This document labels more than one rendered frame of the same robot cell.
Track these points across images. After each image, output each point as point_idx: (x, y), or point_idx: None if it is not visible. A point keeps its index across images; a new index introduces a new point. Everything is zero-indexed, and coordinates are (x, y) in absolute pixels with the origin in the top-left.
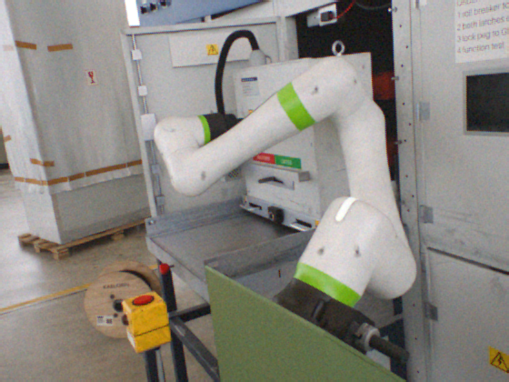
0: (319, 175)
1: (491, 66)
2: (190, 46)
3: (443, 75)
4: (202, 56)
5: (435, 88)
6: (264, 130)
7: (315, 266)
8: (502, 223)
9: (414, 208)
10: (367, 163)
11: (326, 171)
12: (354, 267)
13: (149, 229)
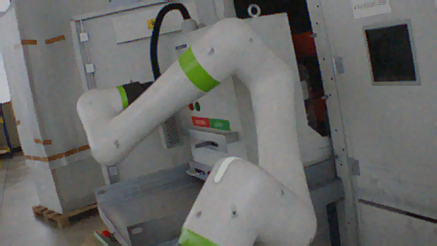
0: (245, 135)
1: (380, 20)
2: (132, 23)
3: (347, 30)
4: (142, 30)
5: (344, 43)
6: (167, 95)
7: (193, 229)
8: (410, 169)
9: (345, 162)
10: (272, 120)
11: (253, 131)
12: (230, 228)
13: (99, 198)
